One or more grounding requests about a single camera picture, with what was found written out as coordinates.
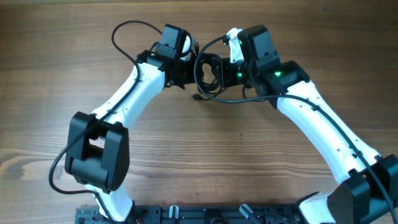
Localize black usb cable bundle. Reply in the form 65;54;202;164
192;52;228;101

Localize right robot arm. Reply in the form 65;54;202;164
221;25;397;223

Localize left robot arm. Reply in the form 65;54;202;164
64;24;195;223

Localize right black camera cable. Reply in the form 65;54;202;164
193;35;398;224

